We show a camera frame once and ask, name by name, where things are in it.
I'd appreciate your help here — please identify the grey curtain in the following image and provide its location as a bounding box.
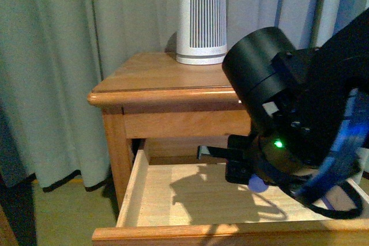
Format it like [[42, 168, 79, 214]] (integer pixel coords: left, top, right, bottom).
[[1, 0, 368, 188]]

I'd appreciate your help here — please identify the wooden drawer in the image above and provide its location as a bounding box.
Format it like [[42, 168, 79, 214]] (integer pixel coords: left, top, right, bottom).
[[92, 141, 368, 245]]

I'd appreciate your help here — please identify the wooden nightstand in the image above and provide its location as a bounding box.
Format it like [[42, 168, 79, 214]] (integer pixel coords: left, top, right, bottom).
[[87, 52, 251, 203]]

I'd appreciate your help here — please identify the black and blue cable bundle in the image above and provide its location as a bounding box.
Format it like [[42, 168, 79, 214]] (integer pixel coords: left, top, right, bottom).
[[247, 90, 369, 220]]

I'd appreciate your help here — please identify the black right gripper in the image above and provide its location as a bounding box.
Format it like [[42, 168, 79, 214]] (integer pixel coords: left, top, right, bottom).
[[197, 134, 275, 184]]

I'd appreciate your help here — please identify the white cylindrical air purifier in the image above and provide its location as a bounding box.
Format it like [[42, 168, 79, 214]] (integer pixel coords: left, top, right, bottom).
[[176, 0, 227, 65]]

